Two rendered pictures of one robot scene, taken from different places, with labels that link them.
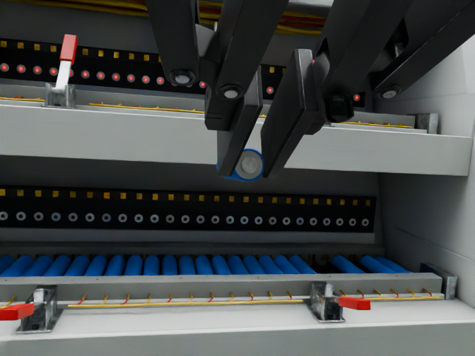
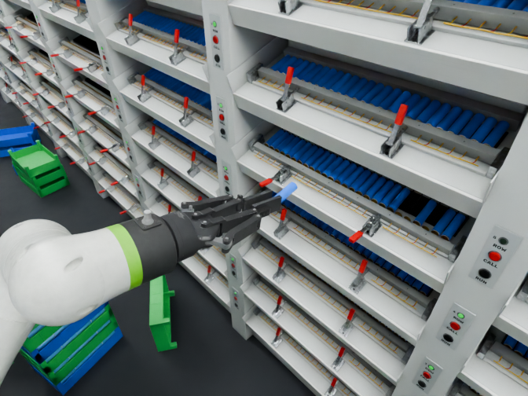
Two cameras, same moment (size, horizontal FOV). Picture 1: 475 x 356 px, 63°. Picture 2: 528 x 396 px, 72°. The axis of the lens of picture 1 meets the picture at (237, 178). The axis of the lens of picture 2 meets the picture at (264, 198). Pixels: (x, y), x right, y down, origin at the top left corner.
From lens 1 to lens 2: 0.68 m
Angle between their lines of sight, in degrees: 73
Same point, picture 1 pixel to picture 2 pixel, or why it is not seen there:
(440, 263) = not seen: hidden behind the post
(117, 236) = not seen: hidden behind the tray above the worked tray
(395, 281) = (420, 236)
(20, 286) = (282, 161)
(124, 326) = (301, 193)
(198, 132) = (326, 138)
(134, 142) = (304, 133)
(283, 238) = not seen: hidden behind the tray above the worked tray
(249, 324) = (336, 215)
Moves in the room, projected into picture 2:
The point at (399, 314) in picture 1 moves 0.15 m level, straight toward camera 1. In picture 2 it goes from (402, 249) to (333, 259)
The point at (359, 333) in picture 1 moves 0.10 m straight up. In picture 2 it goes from (374, 244) to (383, 208)
